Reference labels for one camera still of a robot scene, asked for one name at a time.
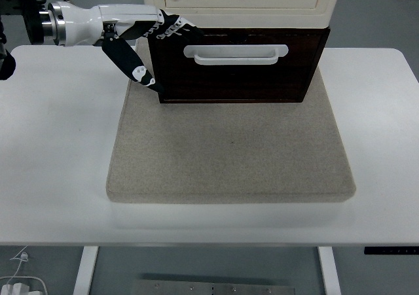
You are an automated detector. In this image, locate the beige fabric mat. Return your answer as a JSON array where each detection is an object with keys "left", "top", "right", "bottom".
[{"left": 105, "top": 36, "right": 357, "bottom": 205}]

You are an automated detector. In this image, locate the white drawer handle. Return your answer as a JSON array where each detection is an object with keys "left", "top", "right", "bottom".
[{"left": 183, "top": 44, "right": 289, "bottom": 66}]

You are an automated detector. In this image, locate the dark wooden drawer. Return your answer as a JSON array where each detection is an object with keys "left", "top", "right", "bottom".
[{"left": 153, "top": 33, "right": 324, "bottom": 101}]

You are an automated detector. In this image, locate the white cable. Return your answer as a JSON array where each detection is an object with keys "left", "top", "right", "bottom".
[{"left": 5, "top": 245, "right": 30, "bottom": 286}]

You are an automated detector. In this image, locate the cream plastic cabinet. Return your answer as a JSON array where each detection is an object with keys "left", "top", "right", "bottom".
[{"left": 141, "top": 0, "right": 344, "bottom": 29}]

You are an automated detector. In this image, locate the white table leg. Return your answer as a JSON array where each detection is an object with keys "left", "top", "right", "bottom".
[
  {"left": 317, "top": 246, "right": 342, "bottom": 295},
  {"left": 72, "top": 245, "right": 99, "bottom": 295}
]

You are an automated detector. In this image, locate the grey metal plate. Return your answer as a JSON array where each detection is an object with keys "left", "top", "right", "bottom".
[{"left": 130, "top": 278, "right": 297, "bottom": 295}]

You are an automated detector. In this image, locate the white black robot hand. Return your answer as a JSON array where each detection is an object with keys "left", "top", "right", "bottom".
[{"left": 62, "top": 1, "right": 204, "bottom": 95}]

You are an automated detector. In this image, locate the black table control panel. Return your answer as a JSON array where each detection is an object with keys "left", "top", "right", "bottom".
[{"left": 363, "top": 246, "right": 419, "bottom": 256}]

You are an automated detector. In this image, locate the white rounded tray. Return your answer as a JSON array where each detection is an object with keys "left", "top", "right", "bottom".
[{"left": 0, "top": 275, "right": 48, "bottom": 295}]

